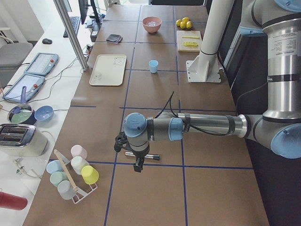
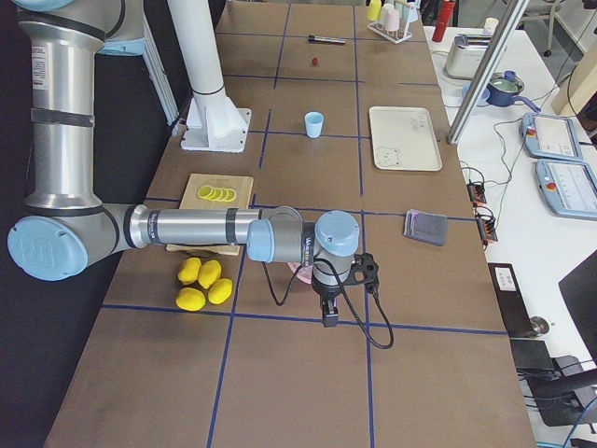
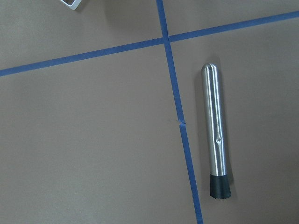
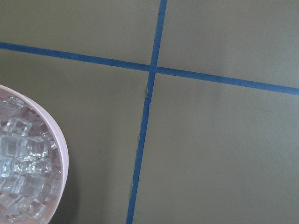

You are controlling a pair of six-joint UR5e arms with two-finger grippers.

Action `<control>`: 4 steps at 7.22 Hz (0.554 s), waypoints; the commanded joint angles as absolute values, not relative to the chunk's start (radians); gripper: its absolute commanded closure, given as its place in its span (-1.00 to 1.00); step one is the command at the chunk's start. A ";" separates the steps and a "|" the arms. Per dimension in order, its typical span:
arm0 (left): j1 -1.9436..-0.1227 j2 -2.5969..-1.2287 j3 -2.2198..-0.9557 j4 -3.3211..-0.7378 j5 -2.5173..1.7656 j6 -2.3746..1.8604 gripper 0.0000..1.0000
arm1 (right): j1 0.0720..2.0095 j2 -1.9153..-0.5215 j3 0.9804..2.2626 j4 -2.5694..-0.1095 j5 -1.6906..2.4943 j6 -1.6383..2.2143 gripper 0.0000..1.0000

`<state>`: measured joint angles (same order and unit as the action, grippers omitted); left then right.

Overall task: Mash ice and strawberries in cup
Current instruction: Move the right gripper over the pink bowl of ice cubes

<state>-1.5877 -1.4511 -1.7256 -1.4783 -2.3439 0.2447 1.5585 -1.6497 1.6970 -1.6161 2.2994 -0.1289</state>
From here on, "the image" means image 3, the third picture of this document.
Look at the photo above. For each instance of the steel muddler black tip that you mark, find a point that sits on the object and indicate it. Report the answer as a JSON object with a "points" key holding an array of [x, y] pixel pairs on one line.
{"points": [[219, 183]]}

